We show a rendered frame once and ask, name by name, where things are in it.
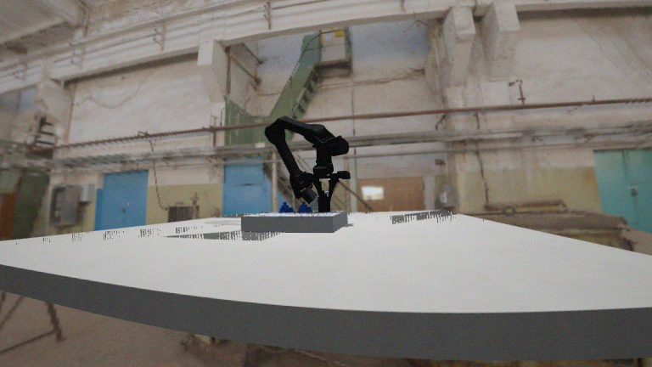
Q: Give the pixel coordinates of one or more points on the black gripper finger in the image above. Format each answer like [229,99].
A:
[318,186]
[332,184]

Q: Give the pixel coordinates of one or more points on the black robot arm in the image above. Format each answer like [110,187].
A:
[326,143]

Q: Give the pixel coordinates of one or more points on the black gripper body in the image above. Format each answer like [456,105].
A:
[333,176]

